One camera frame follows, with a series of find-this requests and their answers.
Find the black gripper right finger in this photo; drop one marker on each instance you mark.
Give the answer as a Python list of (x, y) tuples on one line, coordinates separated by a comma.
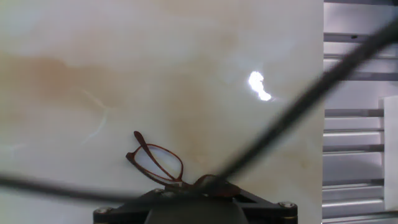
[(270, 210)]

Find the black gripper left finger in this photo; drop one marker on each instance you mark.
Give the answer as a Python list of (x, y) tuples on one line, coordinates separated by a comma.
[(124, 211)]

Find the brown frame glasses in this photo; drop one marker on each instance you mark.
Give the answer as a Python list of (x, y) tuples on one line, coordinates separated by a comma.
[(138, 137)]

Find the white tissue sheet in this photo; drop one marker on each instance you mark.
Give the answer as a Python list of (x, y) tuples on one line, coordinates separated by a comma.
[(391, 155)]

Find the marble pattern table mat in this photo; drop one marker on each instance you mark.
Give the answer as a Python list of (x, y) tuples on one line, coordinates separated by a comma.
[(124, 77)]

